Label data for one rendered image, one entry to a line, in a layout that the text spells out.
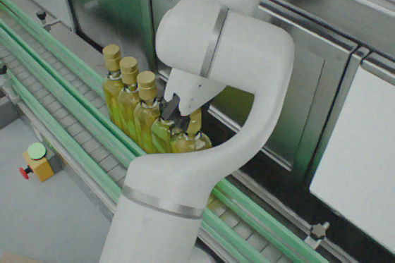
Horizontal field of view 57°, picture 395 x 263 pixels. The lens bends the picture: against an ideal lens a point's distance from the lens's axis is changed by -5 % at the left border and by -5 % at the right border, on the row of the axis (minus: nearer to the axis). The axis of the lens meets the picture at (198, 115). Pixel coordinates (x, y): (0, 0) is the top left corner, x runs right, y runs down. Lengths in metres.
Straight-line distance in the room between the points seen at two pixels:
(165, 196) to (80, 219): 0.70
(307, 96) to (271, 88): 0.26
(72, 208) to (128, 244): 0.70
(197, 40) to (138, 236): 0.19
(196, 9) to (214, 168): 0.15
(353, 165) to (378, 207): 0.09
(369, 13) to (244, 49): 0.20
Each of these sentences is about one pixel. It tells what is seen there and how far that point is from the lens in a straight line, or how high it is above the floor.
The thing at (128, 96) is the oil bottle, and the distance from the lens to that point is 0.77.
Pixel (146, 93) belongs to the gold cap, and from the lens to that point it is 0.71.
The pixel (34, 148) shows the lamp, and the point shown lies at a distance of 1.06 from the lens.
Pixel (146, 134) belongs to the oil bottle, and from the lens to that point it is 0.77.
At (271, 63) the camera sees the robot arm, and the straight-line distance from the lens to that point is 0.37.
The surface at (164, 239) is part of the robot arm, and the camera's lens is 0.35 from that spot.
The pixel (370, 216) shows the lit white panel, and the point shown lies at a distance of 0.72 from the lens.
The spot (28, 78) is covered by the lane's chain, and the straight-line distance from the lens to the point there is 1.23.
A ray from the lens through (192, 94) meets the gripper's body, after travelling 0.52.
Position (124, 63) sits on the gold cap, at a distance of 0.74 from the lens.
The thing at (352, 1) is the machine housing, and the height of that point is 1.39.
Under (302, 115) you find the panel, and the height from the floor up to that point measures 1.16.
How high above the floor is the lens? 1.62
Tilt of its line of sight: 47 degrees down
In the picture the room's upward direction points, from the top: straight up
